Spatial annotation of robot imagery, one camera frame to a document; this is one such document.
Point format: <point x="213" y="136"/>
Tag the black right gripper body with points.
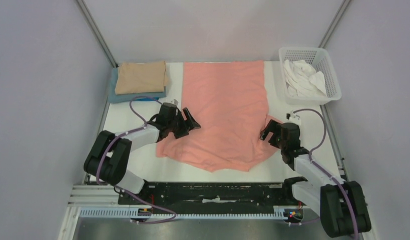
<point x="275" y="131"/>

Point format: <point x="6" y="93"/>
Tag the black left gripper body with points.
<point x="178" y="119"/>

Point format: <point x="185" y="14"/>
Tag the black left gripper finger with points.
<point x="181" y="128"/>
<point x="190" y="122"/>

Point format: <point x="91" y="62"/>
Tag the pink t shirt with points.
<point x="229" y="102"/>

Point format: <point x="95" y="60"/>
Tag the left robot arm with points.
<point x="109" y="155"/>

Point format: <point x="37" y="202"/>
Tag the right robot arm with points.
<point x="340" y="204"/>

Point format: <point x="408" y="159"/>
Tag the beige folded t shirt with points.
<point x="136" y="78"/>

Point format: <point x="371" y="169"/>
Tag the blue folded t shirt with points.
<point x="114" y="98"/>

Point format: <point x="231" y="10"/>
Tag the white t shirt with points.
<point x="303" y="80"/>

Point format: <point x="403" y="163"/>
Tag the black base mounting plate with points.
<point x="202" y="198"/>

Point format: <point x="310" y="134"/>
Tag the white plastic laundry basket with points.
<point x="320" y="60"/>

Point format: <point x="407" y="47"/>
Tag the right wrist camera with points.
<point x="293" y="118"/>

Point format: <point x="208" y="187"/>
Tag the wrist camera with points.
<point x="174" y="103"/>
<point x="293" y="118"/>

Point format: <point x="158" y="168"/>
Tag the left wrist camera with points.
<point x="174" y="103"/>

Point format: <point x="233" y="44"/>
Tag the white slotted cable duct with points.
<point x="135" y="213"/>

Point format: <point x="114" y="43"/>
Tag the aluminium frame rail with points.
<point x="107" y="196"/>

